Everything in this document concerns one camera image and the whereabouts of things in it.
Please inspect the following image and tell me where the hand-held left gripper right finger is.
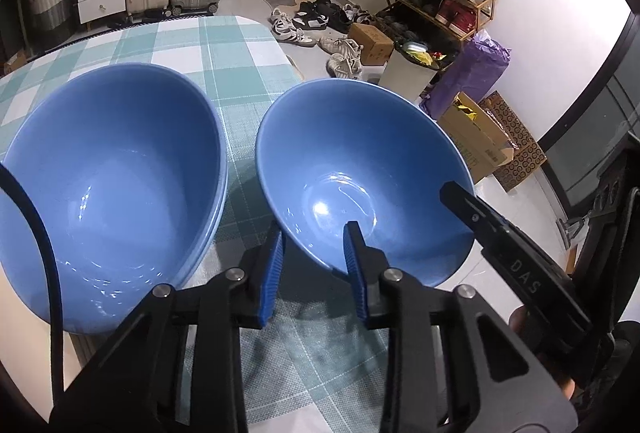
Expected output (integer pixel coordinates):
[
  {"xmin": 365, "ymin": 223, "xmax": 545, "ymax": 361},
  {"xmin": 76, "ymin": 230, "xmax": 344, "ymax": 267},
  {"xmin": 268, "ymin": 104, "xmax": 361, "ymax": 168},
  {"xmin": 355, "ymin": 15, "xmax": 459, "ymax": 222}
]
[{"xmin": 344, "ymin": 222, "xmax": 576, "ymax": 433}]

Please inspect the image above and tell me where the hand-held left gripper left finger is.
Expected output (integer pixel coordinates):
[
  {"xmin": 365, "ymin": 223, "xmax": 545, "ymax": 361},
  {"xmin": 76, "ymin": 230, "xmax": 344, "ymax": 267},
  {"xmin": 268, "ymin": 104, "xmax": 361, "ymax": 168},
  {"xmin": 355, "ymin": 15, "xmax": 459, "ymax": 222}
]
[{"xmin": 50, "ymin": 225, "xmax": 285, "ymax": 433}]

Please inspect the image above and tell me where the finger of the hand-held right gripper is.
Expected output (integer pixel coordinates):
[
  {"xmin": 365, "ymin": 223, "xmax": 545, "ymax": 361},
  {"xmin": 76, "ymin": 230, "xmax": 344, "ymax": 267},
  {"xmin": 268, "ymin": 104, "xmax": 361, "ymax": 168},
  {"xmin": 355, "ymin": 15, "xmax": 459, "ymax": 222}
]
[{"xmin": 440, "ymin": 181, "xmax": 511, "ymax": 249}]

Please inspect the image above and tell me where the blue bowl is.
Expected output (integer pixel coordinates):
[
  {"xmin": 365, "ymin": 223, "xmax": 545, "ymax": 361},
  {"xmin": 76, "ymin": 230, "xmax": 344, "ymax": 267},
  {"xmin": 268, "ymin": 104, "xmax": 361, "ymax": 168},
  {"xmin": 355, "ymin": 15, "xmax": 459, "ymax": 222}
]
[
  {"xmin": 255, "ymin": 79, "xmax": 477, "ymax": 290},
  {"xmin": 65, "ymin": 153, "xmax": 230, "ymax": 338},
  {"xmin": 0, "ymin": 63, "xmax": 223, "ymax": 334}
]

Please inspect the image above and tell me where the person's right hand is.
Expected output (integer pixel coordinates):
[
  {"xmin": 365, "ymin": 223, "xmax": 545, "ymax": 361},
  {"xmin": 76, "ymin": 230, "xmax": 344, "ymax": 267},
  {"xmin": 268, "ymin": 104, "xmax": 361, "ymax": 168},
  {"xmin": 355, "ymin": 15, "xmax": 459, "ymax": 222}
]
[{"xmin": 509, "ymin": 305, "xmax": 576, "ymax": 403}]

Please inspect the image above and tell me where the large open cardboard box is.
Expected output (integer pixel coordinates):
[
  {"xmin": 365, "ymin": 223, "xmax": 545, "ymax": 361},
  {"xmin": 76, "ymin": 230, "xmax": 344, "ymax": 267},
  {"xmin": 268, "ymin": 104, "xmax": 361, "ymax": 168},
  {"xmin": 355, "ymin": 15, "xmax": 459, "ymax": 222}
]
[{"xmin": 437, "ymin": 93, "xmax": 515, "ymax": 184}]

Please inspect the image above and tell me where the patterned brown box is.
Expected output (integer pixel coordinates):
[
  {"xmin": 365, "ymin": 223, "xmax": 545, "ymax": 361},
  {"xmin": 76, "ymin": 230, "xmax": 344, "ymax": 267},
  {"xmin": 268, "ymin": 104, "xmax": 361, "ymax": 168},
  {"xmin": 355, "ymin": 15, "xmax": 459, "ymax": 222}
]
[{"xmin": 477, "ymin": 90, "xmax": 547, "ymax": 192}]

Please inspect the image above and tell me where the purple bag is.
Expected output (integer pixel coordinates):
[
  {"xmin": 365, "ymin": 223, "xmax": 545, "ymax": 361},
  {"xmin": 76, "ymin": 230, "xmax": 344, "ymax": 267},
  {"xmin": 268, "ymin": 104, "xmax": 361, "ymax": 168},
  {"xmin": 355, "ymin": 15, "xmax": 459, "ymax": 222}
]
[{"xmin": 420, "ymin": 30, "xmax": 512, "ymax": 121}]

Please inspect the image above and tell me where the glossy dark cabinet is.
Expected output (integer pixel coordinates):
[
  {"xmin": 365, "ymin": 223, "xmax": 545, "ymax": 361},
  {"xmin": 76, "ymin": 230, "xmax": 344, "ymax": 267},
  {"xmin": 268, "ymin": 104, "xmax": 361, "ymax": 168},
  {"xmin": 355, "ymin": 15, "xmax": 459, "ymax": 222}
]
[{"xmin": 542, "ymin": 3, "xmax": 640, "ymax": 214}]

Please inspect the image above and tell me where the white trash bin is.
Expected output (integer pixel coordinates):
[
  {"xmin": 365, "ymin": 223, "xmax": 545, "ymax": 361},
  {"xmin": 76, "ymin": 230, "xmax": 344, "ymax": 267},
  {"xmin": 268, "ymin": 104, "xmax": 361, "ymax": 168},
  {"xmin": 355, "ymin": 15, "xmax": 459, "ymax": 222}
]
[{"xmin": 380, "ymin": 40, "xmax": 441, "ymax": 101}]

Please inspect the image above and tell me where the checked teal tablecloth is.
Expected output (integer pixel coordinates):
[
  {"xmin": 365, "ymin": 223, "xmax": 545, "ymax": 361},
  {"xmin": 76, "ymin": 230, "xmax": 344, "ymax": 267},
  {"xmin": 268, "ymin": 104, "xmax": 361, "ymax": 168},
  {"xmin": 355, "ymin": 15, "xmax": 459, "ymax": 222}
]
[{"xmin": 0, "ymin": 15, "xmax": 451, "ymax": 433}]

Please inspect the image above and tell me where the small cardboard box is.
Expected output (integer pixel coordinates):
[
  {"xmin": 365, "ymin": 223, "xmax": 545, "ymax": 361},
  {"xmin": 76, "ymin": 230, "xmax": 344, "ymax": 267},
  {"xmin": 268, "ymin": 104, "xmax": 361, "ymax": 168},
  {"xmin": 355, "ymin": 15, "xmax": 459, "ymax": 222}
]
[{"xmin": 347, "ymin": 23, "xmax": 395, "ymax": 66}]

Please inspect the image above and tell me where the pile of loose shoes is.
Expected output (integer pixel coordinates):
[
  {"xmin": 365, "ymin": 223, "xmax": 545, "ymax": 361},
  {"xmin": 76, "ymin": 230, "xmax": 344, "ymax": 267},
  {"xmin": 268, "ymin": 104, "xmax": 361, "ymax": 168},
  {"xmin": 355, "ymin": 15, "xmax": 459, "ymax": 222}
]
[{"xmin": 269, "ymin": 0, "xmax": 376, "ymax": 78}]

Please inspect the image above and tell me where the flat cardboard box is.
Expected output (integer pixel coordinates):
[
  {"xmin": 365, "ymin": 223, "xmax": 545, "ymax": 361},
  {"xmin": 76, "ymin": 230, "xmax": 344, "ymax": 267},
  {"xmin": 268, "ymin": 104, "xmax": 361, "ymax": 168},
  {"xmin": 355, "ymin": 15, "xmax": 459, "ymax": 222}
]
[{"xmin": 2, "ymin": 50, "xmax": 28, "ymax": 74}]

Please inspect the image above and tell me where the woven laundry basket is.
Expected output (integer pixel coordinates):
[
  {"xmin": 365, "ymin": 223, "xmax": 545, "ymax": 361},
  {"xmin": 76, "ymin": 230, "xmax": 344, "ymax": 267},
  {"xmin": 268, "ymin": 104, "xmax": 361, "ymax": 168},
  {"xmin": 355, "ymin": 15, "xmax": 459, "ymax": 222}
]
[{"xmin": 25, "ymin": 0, "xmax": 76, "ymax": 34}]

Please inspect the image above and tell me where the black cable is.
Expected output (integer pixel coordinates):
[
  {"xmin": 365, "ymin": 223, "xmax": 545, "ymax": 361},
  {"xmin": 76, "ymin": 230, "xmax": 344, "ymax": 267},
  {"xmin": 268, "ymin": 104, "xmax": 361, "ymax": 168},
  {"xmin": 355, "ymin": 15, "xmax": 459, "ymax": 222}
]
[{"xmin": 0, "ymin": 163, "xmax": 65, "ymax": 406}]

